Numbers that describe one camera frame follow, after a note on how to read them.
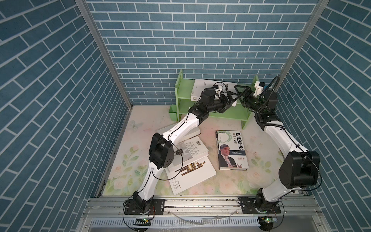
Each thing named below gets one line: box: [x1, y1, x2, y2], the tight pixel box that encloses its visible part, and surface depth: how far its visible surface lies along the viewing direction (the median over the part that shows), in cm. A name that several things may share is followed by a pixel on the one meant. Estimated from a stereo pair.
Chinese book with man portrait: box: [215, 130, 249, 171], surface depth 93 cm
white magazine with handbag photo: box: [168, 136, 209, 170], surface depth 89 cm
